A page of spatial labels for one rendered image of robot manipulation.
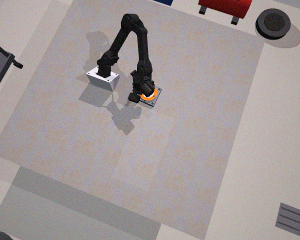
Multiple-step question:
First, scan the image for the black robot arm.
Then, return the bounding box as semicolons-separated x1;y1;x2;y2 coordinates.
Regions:
96;14;155;97

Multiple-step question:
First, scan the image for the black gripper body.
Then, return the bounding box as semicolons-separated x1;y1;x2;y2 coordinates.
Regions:
128;82;141;103

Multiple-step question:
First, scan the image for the orange round plate with tab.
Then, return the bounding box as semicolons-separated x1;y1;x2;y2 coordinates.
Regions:
140;87;158;101

